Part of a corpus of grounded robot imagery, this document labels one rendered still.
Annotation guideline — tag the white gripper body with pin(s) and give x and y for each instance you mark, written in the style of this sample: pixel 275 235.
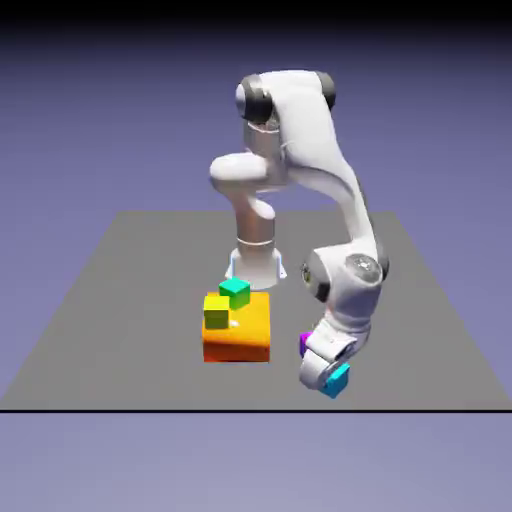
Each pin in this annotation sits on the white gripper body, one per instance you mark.
pixel 314 370

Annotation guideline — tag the small cyan cube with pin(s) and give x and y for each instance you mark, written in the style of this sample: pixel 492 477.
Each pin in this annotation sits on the small cyan cube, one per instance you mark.
pixel 335 380

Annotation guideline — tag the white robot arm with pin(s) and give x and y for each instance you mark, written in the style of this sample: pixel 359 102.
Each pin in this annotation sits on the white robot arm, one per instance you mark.
pixel 316 132

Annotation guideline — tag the small purple cube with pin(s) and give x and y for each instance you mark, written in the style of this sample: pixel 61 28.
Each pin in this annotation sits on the small purple cube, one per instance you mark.
pixel 304 342

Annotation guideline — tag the small green cube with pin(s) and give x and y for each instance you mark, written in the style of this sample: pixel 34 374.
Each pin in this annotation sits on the small green cube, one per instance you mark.
pixel 236 292

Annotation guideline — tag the small yellow cube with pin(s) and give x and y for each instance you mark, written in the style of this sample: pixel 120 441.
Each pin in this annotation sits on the small yellow cube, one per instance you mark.
pixel 216 312

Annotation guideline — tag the large orange box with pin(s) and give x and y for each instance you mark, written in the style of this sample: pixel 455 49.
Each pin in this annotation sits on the large orange box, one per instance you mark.
pixel 244 332

